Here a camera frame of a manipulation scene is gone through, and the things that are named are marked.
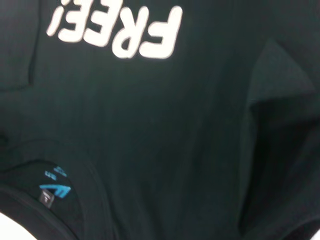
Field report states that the black shirt with FREE print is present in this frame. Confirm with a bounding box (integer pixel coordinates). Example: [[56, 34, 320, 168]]
[[0, 0, 320, 240]]

